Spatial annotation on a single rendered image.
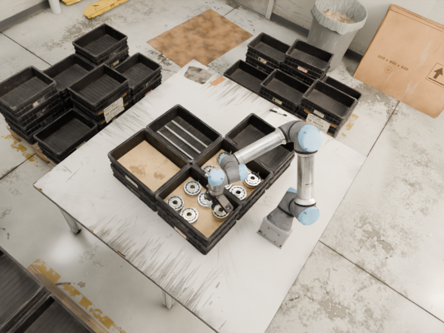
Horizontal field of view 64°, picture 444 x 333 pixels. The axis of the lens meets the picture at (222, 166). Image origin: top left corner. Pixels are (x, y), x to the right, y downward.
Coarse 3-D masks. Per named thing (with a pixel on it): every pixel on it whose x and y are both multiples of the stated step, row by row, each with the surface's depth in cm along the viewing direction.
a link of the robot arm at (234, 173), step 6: (234, 162) 176; (228, 168) 169; (234, 168) 168; (240, 168) 168; (246, 168) 168; (228, 174) 166; (234, 174) 166; (240, 174) 167; (246, 174) 168; (228, 180) 166; (234, 180) 167; (240, 180) 169
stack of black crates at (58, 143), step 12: (72, 108) 297; (60, 120) 292; (72, 120) 303; (84, 120) 297; (36, 132) 279; (48, 132) 288; (60, 132) 294; (72, 132) 296; (84, 132) 297; (96, 132) 296; (48, 144) 286; (60, 144) 288; (72, 144) 277; (48, 156) 293; (60, 156) 274
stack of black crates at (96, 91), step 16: (80, 80) 287; (96, 80) 303; (112, 80) 305; (128, 80) 292; (80, 96) 276; (96, 96) 292; (112, 96) 288; (128, 96) 305; (80, 112) 296; (96, 112) 282
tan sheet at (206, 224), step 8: (176, 192) 210; (184, 200) 207; (192, 200) 208; (200, 208) 205; (200, 216) 202; (208, 216) 203; (200, 224) 200; (208, 224) 200; (216, 224) 201; (208, 232) 197
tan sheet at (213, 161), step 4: (220, 152) 230; (216, 156) 228; (212, 160) 226; (216, 160) 226; (204, 164) 223; (208, 164) 224; (212, 164) 224; (216, 164) 224; (220, 168) 223; (232, 184) 217; (236, 184) 217; (240, 184) 218; (244, 184) 218; (244, 188) 216; (248, 188) 216; (252, 188) 217; (248, 192) 215
